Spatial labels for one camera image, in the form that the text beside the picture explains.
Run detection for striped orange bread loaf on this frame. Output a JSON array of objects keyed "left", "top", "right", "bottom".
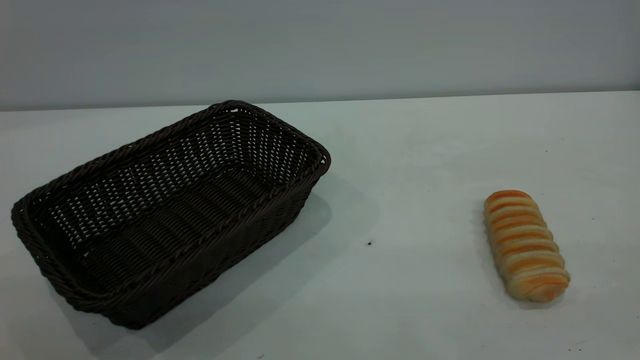
[{"left": 483, "top": 190, "right": 571, "bottom": 303}]

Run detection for black wicker basket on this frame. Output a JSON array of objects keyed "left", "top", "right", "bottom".
[{"left": 11, "top": 100, "right": 332, "bottom": 331}]

